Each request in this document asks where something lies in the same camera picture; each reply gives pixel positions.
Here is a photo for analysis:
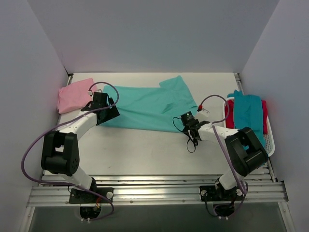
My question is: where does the mint green t-shirt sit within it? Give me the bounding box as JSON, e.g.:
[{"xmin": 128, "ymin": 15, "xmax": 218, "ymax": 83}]
[{"xmin": 103, "ymin": 76, "xmax": 197, "ymax": 132}]

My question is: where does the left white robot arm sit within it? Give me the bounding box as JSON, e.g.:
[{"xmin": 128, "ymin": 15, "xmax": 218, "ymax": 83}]
[{"xmin": 41, "ymin": 92, "xmax": 120, "ymax": 203}]

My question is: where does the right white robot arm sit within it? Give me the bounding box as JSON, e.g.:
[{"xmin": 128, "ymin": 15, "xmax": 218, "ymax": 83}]
[{"xmin": 180, "ymin": 112, "xmax": 268, "ymax": 200}]

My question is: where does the folded pink t-shirt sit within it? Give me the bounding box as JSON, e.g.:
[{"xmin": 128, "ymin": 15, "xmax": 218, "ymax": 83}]
[{"xmin": 57, "ymin": 78, "xmax": 94, "ymax": 114}]

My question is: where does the red t-shirt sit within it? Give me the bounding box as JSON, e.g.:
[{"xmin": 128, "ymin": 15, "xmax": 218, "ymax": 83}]
[{"xmin": 224, "ymin": 99, "xmax": 268, "ymax": 135}]

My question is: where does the teal blue t-shirt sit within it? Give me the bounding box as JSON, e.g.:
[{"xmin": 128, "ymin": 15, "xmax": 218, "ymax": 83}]
[{"xmin": 227, "ymin": 90, "xmax": 266, "ymax": 147}]

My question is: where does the white laundry basket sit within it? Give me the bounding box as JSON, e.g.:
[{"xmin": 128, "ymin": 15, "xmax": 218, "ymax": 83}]
[{"xmin": 223, "ymin": 97, "xmax": 275, "ymax": 157}]

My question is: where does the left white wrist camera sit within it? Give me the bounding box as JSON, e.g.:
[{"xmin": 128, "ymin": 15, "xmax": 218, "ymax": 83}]
[{"xmin": 87, "ymin": 89, "xmax": 102, "ymax": 96}]

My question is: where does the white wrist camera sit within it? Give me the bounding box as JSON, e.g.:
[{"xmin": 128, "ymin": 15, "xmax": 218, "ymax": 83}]
[
  {"xmin": 196, "ymin": 105, "xmax": 210, "ymax": 121},
  {"xmin": 87, "ymin": 89, "xmax": 102, "ymax": 96}
]

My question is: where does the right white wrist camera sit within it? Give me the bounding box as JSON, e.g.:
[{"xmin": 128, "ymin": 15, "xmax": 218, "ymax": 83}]
[{"xmin": 196, "ymin": 105, "xmax": 210, "ymax": 121}]

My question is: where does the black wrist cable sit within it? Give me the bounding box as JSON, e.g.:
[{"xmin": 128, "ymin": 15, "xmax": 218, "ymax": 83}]
[{"xmin": 172, "ymin": 116, "xmax": 199, "ymax": 153}]

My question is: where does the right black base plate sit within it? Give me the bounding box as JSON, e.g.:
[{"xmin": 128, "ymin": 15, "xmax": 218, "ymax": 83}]
[{"xmin": 199, "ymin": 185, "xmax": 243, "ymax": 202}]

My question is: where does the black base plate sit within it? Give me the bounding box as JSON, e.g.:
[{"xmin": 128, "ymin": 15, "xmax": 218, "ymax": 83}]
[
  {"xmin": 199, "ymin": 185, "xmax": 243, "ymax": 202},
  {"xmin": 69, "ymin": 188, "xmax": 114, "ymax": 204}
]

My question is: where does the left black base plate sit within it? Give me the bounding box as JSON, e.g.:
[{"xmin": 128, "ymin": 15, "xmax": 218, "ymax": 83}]
[{"xmin": 69, "ymin": 188, "xmax": 114, "ymax": 204}]

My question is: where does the aluminium rail frame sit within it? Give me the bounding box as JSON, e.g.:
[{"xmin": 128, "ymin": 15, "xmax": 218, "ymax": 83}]
[{"xmin": 25, "ymin": 72, "xmax": 289, "ymax": 232}]

